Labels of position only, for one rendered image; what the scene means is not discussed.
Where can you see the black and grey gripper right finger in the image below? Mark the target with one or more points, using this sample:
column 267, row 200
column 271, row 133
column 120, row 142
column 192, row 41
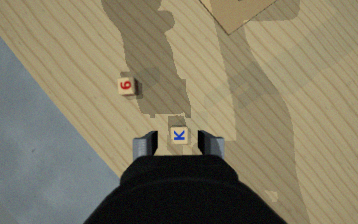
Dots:
column 208, row 144

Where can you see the tan square mat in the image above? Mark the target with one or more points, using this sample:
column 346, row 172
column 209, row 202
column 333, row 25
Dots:
column 232, row 14

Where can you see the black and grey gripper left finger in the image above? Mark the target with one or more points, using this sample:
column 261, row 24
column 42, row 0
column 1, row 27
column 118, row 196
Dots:
column 146, row 145

